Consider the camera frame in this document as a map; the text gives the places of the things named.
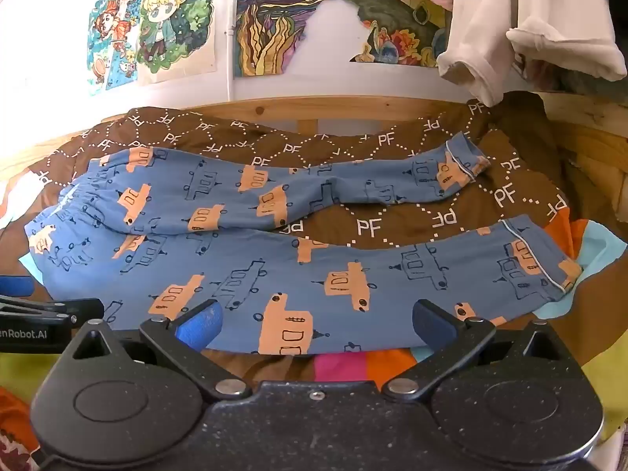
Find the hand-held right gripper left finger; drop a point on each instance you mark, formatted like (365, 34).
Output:
(201, 326)

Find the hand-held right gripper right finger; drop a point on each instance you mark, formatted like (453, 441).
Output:
(431, 324)

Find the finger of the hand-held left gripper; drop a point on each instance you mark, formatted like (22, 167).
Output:
(14, 285)
(81, 311)

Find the blue patterned pants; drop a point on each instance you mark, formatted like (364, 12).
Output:
(235, 265)

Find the colourful patchwork sheet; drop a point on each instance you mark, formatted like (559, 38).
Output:
(338, 365)

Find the brown printed blanket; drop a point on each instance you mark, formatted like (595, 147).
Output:
(402, 206)

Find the white garment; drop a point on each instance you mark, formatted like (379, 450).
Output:
(539, 5)

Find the wooden bed frame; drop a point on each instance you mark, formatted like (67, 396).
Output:
(343, 108)

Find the blue cartoon wall poster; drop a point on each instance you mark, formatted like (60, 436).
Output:
(110, 34)

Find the white wall pipe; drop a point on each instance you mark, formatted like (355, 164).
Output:
(229, 59)

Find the blond figure wall poster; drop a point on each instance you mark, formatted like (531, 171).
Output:
(162, 19)

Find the swirl pattern wall poster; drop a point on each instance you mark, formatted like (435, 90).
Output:
(274, 24)

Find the torn landscape wall poster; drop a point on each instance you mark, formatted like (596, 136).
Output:
(392, 10)

